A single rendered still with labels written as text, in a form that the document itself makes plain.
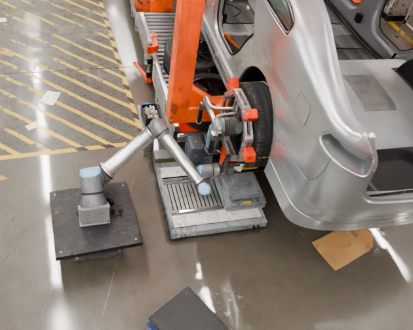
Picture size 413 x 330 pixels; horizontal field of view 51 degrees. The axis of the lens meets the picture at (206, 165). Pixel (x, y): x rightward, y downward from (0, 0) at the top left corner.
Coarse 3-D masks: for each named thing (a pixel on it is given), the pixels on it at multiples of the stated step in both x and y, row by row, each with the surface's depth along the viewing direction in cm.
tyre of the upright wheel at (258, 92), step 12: (240, 84) 332; (252, 84) 321; (264, 84) 324; (252, 96) 311; (264, 96) 312; (252, 108) 313; (264, 108) 308; (264, 120) 306; (264, 132) 307; (264, 144) 312; (264, 156) 319
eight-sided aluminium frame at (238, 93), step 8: (240, 88) 323; (224, 96) 343; (232, 96) 340; (240, 96) 323; (224, 104) 348; (240, 104) 313; (248, 104) 312; (224, 112) 356; (248, 128) 312; (224, 136) 357; (248, 136) 310; (224, 144) 354; (248, 144) 315; (232, 152) 350; (240, 152) 321; (232, 160) 339; (240, 160) 325
